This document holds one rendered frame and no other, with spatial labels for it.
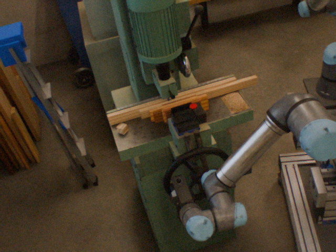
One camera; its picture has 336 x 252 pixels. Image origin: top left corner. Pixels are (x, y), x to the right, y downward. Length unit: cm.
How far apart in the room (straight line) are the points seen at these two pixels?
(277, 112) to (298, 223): 108
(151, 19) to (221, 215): 72
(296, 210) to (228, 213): 104
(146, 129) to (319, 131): 85
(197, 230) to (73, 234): 148
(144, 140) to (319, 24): 289
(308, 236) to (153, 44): 124
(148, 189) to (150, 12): 82
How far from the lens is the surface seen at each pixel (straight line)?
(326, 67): 196
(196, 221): 128
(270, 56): 381
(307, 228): 225
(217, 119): 178
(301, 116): 119
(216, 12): 434
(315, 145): 116
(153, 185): 191
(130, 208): 267
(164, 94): 174
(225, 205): 134
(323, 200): 172
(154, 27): 154
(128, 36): 183
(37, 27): 410
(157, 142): 173
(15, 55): 225
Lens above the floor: 207
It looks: 41 degrees down
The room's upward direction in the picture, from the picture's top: 11 degrees counter-clockwise
